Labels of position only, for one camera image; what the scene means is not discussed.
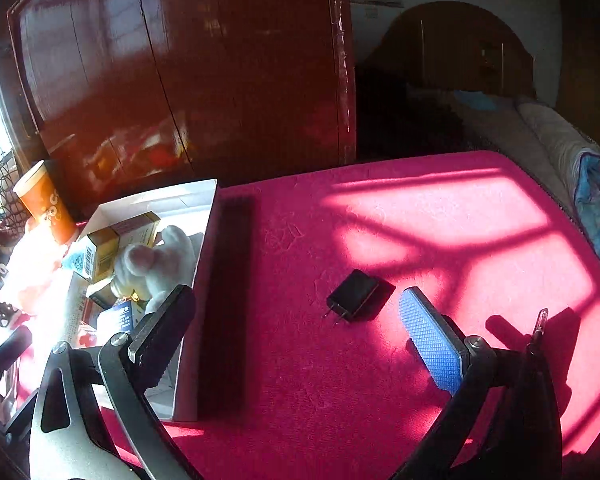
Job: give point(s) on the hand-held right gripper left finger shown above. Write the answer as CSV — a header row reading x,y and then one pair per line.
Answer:
x,y
165,320

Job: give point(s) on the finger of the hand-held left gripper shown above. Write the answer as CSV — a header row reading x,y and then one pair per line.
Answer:
x,y
10,346

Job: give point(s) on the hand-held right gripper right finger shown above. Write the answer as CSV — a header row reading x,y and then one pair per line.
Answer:
x,y
427,345

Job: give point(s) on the white plush toy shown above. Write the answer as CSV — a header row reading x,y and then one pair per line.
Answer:
x,y
175,260

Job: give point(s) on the pink plush toy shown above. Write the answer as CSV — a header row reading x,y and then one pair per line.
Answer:
x,y
139,257

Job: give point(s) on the black charger plug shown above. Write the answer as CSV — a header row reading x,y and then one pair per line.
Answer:
x,y
355,292

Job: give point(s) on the blue white orange medicine box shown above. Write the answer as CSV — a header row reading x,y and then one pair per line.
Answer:
x,y
102,255

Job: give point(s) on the white red label medicine box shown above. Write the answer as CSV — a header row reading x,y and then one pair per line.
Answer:
x,y
140,225

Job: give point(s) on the white cardboard box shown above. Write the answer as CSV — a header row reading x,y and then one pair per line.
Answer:
x,y
155,202

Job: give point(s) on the black white dotted object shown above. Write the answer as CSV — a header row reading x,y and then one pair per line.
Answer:
x,y
2,312

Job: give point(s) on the large blue white medicine box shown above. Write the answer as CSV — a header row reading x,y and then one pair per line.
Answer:
x,y
120,319

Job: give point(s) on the pink plastic bag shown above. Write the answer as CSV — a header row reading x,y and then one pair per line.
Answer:
x,y
35,280

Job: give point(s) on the small red white medicine box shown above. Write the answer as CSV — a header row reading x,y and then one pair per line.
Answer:
x,y
87,332

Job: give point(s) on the red tablecloth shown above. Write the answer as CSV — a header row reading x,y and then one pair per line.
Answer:
x,y
330,385

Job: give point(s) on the orange paper cup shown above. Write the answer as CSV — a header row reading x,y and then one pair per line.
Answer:
x,y
45,205

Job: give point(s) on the red brown wooden cabinet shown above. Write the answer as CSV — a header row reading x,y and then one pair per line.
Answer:
x,y
205,85

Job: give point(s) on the beige quilt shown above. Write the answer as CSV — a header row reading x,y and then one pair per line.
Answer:
x,y
550,135

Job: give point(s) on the light blue cloth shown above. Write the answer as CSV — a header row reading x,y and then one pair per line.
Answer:
x,y
475,100

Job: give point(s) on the wooden bed headboard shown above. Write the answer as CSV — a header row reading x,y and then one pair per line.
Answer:
x,y
455,45

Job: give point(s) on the brown wooden door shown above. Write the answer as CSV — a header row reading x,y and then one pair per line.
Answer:
x,y
590,60

